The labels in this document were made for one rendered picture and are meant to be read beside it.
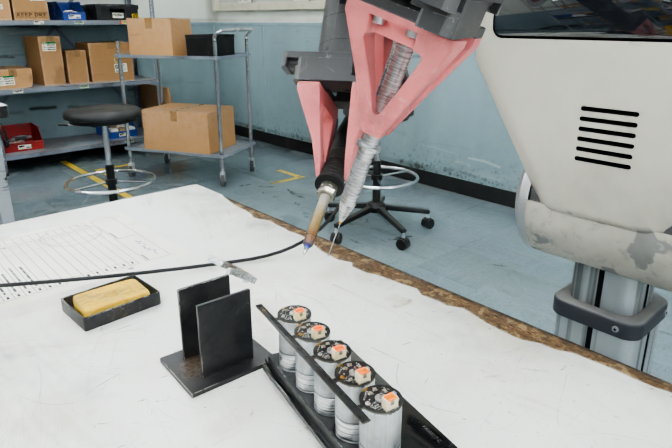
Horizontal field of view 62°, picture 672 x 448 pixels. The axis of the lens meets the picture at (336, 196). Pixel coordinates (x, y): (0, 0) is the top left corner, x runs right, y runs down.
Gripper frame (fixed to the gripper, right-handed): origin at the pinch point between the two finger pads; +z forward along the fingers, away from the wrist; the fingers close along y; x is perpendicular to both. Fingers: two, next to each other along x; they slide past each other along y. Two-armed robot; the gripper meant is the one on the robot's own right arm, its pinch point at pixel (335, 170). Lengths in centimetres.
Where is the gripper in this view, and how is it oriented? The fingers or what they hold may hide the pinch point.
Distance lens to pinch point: 47.0
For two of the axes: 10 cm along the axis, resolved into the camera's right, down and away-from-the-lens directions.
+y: 9.6, 0.9, -2.5
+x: 2.3, 2.0, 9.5
